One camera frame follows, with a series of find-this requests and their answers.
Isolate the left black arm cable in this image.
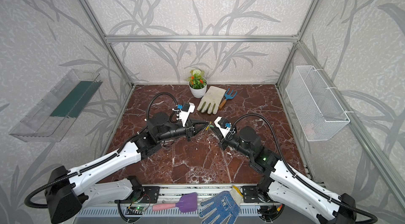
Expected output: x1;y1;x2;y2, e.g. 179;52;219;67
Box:
24;92;179;209

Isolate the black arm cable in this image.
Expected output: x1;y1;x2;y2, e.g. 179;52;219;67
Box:
24;92;179;209
230;113;379;224

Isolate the white pot with plant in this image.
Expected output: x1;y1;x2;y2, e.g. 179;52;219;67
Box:
188;68;207;98

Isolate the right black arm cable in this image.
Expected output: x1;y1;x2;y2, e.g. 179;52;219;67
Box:
230;113;379;224

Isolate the white wire mesh basket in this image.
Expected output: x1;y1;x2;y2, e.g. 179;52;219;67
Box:
286;65;350;142

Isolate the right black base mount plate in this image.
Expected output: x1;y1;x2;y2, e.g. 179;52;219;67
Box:
241;186;272;204

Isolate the blue hand rake wooden handle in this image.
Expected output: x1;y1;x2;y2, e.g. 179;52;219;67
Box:
218;89;237;109

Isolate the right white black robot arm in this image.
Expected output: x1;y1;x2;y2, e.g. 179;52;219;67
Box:
213;121;356;224

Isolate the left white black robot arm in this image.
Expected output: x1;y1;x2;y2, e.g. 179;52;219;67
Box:
44;112;208;224

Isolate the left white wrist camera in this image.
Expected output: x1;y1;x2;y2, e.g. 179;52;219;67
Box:
172;102;195;127

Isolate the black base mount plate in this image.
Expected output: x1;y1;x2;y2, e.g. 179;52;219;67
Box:
128;186;160;204
241;186;272;204

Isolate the blue dotted work glove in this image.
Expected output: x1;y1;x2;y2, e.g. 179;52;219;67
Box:
199;188;243;224

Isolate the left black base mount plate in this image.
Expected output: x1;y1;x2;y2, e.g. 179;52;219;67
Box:
128;186;160;204

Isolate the cream gardening glove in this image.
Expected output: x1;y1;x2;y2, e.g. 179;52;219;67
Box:
197;86;226;115

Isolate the clear plastic wall shelf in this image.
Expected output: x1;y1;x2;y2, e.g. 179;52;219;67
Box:
9;69;102;142

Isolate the purple scoop pink handle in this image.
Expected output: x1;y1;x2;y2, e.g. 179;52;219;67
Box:
152;192;198;213

